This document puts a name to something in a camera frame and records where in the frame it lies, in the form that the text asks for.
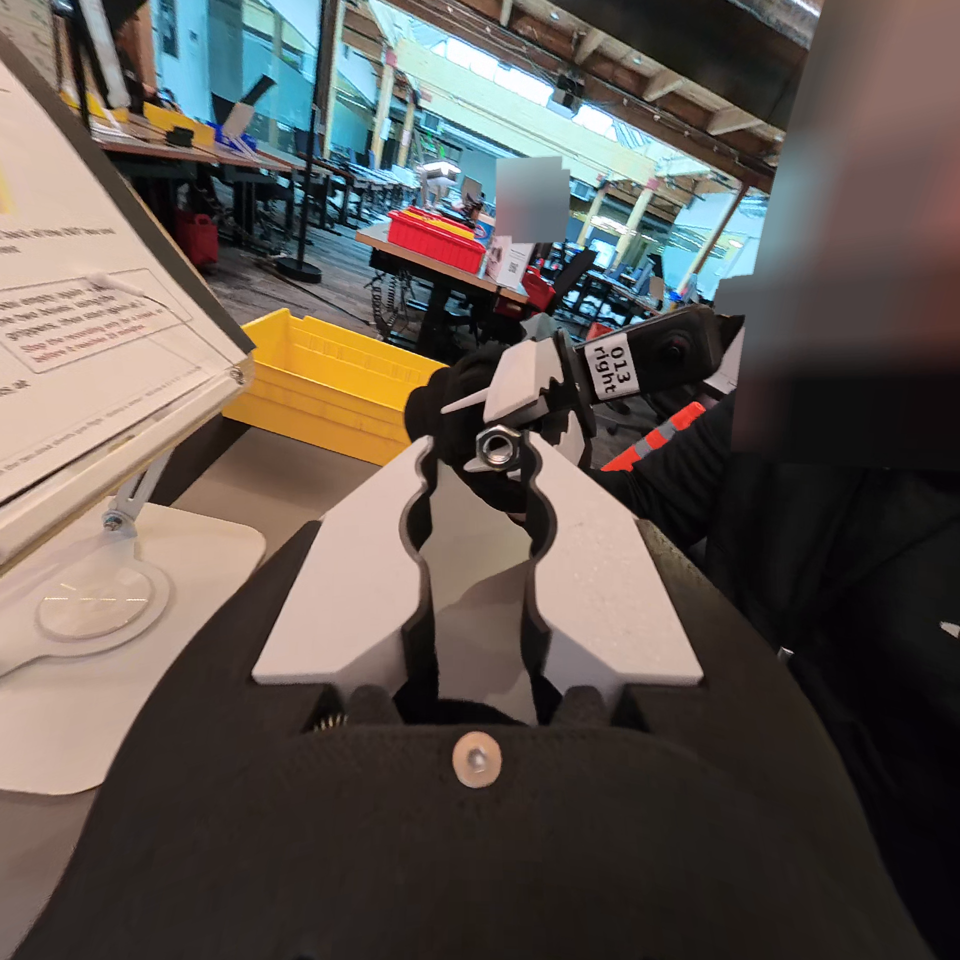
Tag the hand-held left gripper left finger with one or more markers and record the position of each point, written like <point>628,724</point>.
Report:
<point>337,592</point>

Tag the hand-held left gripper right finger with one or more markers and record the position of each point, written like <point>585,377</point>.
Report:
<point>615,600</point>

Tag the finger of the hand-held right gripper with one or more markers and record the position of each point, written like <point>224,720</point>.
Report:
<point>521,382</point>
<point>571,442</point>

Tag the silver hex nut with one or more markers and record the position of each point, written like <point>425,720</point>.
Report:
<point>482,448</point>

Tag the yellow plastic bin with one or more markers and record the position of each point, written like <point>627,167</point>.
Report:
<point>315,390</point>

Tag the person's right hand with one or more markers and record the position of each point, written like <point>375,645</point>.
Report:
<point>450,420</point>

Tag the orange safety vest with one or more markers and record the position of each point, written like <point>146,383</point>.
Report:
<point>652,442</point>

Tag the white printed box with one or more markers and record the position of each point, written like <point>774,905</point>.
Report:
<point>510,266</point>

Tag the red parts tray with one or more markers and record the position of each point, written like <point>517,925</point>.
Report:
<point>435,240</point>

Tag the person's torso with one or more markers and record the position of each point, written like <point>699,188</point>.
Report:
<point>847,637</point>

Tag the black floor lamp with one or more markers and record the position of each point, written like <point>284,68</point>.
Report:
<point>298,271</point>

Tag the red canister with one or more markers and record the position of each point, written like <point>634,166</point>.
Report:
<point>196,240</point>

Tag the blue parts bin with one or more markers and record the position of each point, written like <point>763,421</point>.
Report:
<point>236,141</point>

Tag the curved document stand board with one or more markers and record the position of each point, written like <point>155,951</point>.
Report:
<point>161,249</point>

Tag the printed instruction sheet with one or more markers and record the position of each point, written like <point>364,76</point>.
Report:
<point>75,225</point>

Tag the small easel board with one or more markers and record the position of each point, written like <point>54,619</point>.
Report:
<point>101,52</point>

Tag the clear stand bracket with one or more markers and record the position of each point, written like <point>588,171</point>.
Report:
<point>135,495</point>

